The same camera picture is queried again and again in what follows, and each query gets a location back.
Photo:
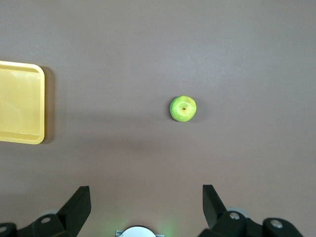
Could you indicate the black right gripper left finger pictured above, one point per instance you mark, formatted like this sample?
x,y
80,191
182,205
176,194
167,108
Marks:
x,y
74,209

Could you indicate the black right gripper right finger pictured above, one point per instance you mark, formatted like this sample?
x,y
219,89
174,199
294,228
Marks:
x,y
214,209

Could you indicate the yellow plastic tray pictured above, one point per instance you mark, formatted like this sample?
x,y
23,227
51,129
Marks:
x,y
19,103

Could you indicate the green apple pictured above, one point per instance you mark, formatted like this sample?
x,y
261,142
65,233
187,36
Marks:
x,y
182,108

